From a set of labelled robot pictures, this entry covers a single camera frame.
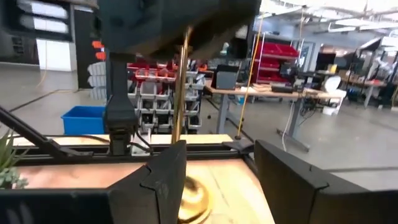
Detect grey storage bin rack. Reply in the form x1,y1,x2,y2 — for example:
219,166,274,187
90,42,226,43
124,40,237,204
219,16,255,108
126,60,208,134

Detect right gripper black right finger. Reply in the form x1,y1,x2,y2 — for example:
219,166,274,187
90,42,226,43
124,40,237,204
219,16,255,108
254,139,368,224

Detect black box on desk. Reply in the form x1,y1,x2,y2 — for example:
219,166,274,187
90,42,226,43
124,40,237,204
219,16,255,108
214,64,240,91

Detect stack of white bins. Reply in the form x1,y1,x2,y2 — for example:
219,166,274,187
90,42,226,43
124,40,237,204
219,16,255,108
88,61,108,101

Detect red storage bin shelf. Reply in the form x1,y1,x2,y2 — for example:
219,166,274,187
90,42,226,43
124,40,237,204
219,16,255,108
251,32,301,85

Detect white chair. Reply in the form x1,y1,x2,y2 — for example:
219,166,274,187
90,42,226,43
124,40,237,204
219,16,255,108
322,75,348,116

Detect wooden desk grey legs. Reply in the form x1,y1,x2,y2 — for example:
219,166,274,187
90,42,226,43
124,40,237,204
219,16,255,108
203,82,346,153

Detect wooden workbench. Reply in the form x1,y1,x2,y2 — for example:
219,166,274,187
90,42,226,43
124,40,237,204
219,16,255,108
340,73,388,108

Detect tall gold candle stick holder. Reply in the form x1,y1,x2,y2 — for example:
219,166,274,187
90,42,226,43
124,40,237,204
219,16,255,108
170,26,213,224

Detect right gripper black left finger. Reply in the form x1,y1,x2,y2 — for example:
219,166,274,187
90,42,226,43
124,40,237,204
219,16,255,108
108,140,187,224

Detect orange wall bins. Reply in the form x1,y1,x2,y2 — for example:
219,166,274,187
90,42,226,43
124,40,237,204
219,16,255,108
91,40,107,62

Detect blue plastic bin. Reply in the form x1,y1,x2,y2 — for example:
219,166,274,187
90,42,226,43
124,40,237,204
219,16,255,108
60,105,108,136

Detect yellow hanging rope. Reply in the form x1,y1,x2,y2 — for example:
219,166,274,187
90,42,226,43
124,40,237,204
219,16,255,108
236,12,265,138

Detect black aluminium table frame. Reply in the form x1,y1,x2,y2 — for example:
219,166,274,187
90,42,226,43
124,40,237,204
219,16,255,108
0,105,259,175

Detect white hanging cable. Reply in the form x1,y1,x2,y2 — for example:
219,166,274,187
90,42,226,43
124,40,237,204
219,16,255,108
281,99,296,152

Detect potted green succulent plant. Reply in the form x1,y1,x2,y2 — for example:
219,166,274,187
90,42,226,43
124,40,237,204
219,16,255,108
0,129,30,190

